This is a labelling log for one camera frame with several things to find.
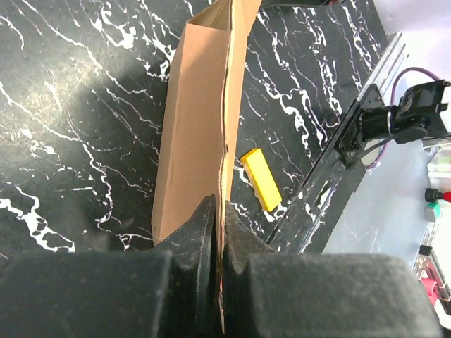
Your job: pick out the red emergency stop button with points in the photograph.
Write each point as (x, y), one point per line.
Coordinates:
(434, 195)

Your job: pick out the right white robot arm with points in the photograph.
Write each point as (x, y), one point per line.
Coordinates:
(330, 49)

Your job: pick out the yellow rectangular block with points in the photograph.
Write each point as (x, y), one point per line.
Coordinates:
(261, 179)

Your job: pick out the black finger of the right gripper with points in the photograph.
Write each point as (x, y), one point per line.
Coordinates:
(300, 3)

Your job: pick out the cardboard box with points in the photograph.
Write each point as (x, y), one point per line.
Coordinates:
(197, 154)

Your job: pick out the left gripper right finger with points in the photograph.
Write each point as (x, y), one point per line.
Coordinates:
(271, 294)

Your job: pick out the aluminium frame rail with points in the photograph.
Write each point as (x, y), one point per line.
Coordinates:
(389, 64)

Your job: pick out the red and white device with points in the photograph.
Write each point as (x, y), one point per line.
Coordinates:
(432, 264)

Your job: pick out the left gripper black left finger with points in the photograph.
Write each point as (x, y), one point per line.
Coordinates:
(167, 291)

